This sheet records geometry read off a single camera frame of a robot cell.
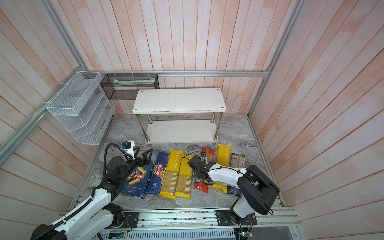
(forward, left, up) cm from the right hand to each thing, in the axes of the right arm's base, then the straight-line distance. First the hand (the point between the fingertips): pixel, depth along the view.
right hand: (201, 171), depth 91 cm
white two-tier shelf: (+48, +17, 0) cm, 51 cm away
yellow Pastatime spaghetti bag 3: (+8, -15, +3) cm, 17 cm away
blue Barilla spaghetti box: (-3, +26, +5) cm, 26 cm away
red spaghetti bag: (-11, -1, +3) cm, 11 cm away
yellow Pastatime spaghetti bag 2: (-7, +10, +4) cm, 13 cm away
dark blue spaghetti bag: (-11, -17, +2) cm, 21 cm away
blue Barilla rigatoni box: (-11, +36, +8) cm, 38 cm away
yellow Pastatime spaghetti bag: (-4, +18, +4) cm, 19 cm away
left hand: (+3, +31, +18) cm, 36 cm away
